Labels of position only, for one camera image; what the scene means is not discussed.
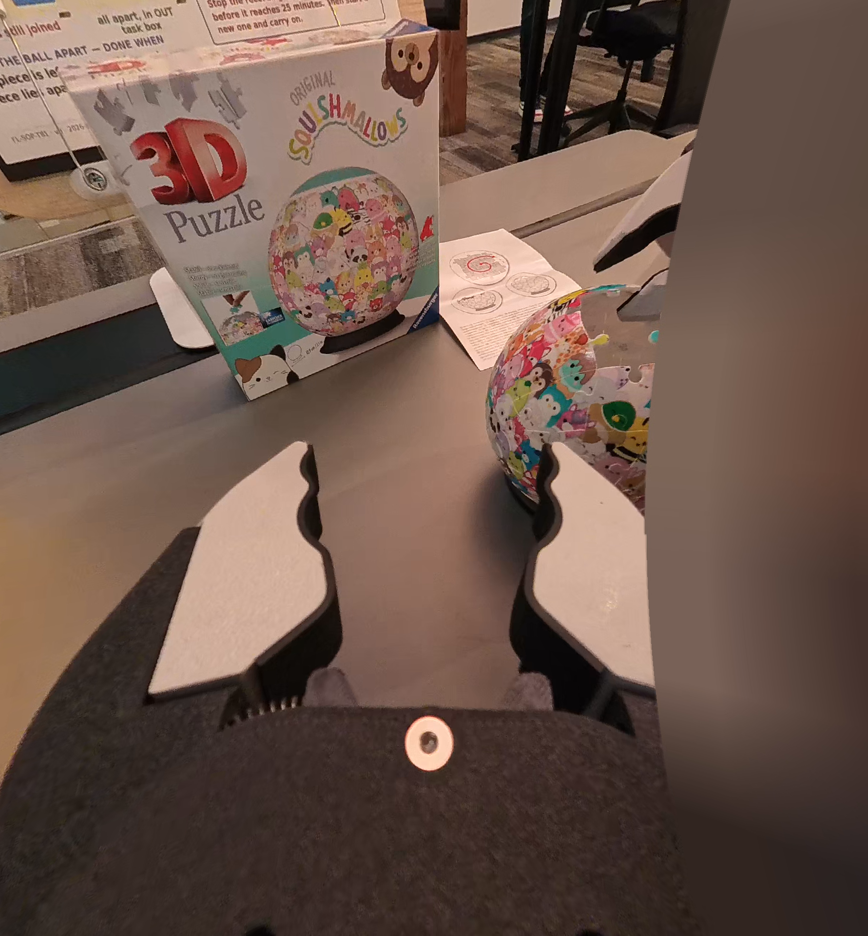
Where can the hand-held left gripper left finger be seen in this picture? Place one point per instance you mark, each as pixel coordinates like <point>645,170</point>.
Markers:
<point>251,578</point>

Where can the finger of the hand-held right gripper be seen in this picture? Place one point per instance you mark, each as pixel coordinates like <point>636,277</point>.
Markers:
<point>649,301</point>
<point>657,208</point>

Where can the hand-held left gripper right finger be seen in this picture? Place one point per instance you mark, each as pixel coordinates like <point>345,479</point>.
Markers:
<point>594,585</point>

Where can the colourful puzzle ball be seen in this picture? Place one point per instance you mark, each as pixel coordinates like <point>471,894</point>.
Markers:
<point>551,380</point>

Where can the black ball stand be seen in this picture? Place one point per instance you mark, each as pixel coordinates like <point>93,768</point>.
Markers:
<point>525,493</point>

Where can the puzzle ball cardboard box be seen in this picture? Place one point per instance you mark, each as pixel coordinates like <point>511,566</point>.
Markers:
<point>207,292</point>

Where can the folded paper instruction leaflet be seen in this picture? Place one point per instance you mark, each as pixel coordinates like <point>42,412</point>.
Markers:
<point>477,307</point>

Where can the black office chair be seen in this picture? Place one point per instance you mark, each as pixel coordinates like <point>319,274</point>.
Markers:
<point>624,29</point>

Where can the dark desk mat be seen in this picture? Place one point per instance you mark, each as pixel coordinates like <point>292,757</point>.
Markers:
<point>53,365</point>

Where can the white instruction poster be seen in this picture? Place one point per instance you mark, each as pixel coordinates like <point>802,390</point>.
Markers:
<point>39,44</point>

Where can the black desk frame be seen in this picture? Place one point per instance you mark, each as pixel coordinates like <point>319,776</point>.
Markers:
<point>551,73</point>

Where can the wooden post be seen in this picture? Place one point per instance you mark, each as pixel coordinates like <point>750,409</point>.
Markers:
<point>452,73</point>

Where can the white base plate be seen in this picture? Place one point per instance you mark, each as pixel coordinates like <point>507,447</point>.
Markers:
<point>185,314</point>

